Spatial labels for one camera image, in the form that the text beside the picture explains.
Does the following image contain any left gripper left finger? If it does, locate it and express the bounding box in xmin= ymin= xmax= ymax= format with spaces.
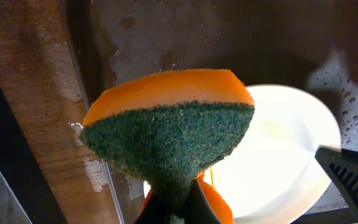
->
xmin=134 ymin=190 xmax=172 ymax=224

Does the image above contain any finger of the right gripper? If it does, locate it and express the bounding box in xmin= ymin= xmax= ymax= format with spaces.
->
xmin=315 ymin=146 xmax=358 ymax=221

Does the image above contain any white round plate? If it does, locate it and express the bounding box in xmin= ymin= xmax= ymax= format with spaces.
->
xmin=143 ymin=83 xmax=342 ymax=224

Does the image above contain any orange green scrub sponge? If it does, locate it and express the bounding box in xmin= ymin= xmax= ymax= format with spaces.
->
xmin=80 ymin=69 xmax=255 ymax=223

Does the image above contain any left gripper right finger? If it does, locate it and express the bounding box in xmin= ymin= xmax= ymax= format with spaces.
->
xmin=183 ymin=180 xmax=221 ymax=224

